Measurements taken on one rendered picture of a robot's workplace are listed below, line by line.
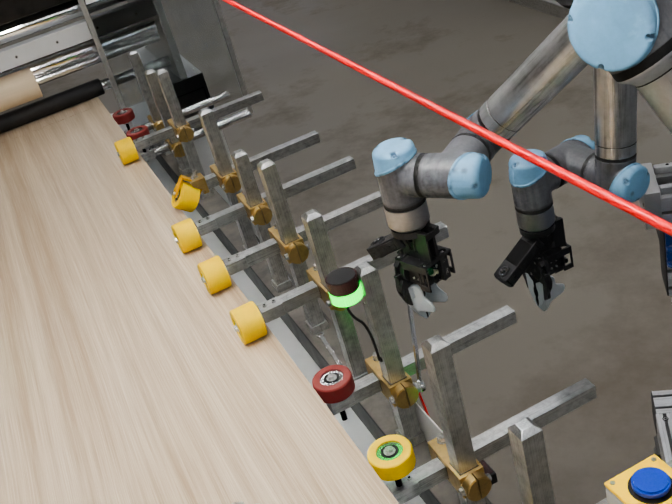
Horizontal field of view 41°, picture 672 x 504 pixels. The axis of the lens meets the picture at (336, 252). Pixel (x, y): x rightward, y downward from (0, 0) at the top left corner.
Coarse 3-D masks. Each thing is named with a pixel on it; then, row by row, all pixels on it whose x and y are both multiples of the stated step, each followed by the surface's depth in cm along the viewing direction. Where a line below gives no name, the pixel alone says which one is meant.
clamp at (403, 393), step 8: (368, 360) 183; (368, 368) 183; (376, 368) 180; (376, 376) 179; (408, 376) 175; (384, 384) 176; (392, 384) 174; (400, 384) 174; (408, 384) 174; (384, 392) 179; (392, 392) 174; (400, 392) 173; (408, 392) 173; (416, 392) 174; (392, 400) 174; (400, 400) 173; (408, 400) 175; (416, 400) 175
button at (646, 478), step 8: (640, 472) 96; (648, 472) 96; (656, 472) 96; (664, 472) 96; (632, 480) 96; (640, 480) 95; (648, 480) 95; (656, 480) 95; (664, 480) 95; (632, 488) 96; (640, 488) 94; (648, 488) 94; (656, 488) 94; (664, 488) 94; (648, 496) 94; (656, 496) 94
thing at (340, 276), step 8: (336, 272) 163; (344, 272) 162; (352, 272) 162; (328, 280) 161; (336, 280) 161; (344, 280) 160; (336, 296) 161; (360, 320) 167; (368, 328) 168; (376, 352) 171
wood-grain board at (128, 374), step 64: (64, 128) 343; (0, 192) 303; (64, 192) 289; (128, 192) 277; (0, 256) 260; (64, 256) 250; (128, 256) 241; (192, 256) 232; (0, 320) 228; (64, 320) 220; (128, 320) 213; (192, 320) 206; (0, 384) 203; (64, 384) 197; (128, 384) 191; (192, 384) 185; (256, 384) 180; (0, 448) 183; (64, 448) 178; (128, 448) 173; (192, 448) 168; (256, 448) 164; (320, 448) 160
